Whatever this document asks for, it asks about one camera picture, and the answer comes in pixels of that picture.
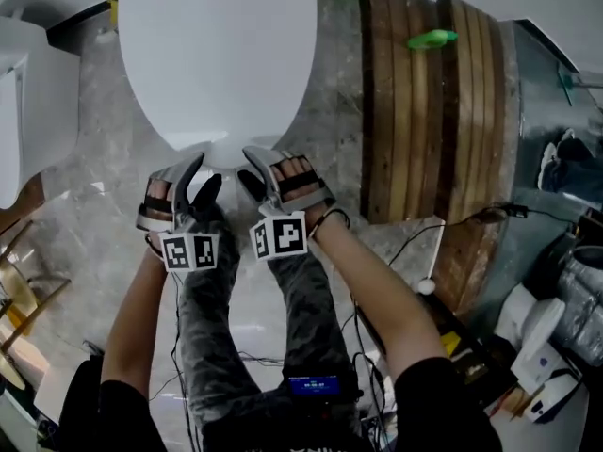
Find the person's black left shoe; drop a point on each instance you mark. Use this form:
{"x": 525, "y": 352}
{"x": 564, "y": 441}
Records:
{"x": 207, "y": 193}

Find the silver flexible duct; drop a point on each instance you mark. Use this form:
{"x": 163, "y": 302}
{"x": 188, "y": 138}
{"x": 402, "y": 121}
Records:
{"x": 584, "y": 299}

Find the black box with yellow labels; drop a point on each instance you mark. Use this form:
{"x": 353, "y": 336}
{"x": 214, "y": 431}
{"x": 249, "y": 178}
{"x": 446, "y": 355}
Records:
{"x": 466, "y": 346}

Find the person's right forearm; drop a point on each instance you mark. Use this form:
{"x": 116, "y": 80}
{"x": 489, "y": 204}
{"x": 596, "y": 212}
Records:
{"x": 377, "y": 299}

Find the person's right leg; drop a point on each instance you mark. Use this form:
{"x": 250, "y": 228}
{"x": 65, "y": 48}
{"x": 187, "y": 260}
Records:
{"x": 306, "y": 313}

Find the person's left forearm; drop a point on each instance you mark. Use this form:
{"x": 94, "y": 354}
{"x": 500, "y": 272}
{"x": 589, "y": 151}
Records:
{"x": 134, "y": 318}

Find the person's black shirt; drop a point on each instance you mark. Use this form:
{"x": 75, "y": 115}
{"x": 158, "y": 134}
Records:
{"x": 447, "y": 417}

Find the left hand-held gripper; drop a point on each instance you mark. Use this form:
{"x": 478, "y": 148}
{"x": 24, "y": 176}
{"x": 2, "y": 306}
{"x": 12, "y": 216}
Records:
{"x": 190, "y": 250}

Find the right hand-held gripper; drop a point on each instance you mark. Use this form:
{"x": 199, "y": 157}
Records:
{"x": 281, "y": 236}

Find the tall wooden plank platform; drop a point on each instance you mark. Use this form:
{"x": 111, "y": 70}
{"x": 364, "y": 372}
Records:
{"x": 476, "y": 158}

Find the white toilet lid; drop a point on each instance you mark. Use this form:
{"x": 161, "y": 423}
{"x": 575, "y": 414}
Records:
{"x": 216, "y": 54}

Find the white ball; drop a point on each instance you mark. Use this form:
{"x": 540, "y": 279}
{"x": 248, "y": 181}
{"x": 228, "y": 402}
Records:
{"x": 425, "y": 286}

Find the green spray bottle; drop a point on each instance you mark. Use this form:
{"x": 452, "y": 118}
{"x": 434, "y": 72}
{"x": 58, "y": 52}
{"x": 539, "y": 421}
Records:
{"x": 431, "y": 39}

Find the black device with blue screen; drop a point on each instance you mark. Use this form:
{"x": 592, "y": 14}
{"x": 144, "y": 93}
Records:
{"x": 314, "y": 385}

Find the person's black right shoe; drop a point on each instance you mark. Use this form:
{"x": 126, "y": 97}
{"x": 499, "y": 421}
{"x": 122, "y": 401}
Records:
{"x": 252, "y": 184}

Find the wooden chair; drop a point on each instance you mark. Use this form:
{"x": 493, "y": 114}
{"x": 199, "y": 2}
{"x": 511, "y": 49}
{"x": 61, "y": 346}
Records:
{"x": 23, "y": 299}

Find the white toilet bowl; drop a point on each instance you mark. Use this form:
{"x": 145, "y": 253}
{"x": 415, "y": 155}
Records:
{"x": 235, "y": 151}

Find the white ceramic fixture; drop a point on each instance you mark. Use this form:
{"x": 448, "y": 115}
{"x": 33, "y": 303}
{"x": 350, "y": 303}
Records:
{"x": 33, "y": 111}

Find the black wrist band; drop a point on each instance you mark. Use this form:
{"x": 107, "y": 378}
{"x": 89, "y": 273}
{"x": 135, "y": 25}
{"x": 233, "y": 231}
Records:
{"x": 337, "y": 214}

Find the person's left hand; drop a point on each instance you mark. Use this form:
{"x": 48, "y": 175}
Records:
{"x": 160, "y": 190}

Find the person's right hand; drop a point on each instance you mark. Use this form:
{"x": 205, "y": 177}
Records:
{"x": 292, "y": 168}

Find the person's black shoe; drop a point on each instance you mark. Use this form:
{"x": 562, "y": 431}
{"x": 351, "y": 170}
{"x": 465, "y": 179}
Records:
{"x": 252, "y": 184}
{"x": 207, "y": 193}

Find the dark wooden plank platform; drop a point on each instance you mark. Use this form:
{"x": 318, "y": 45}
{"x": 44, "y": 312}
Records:
{"x": 400, "y": 111}

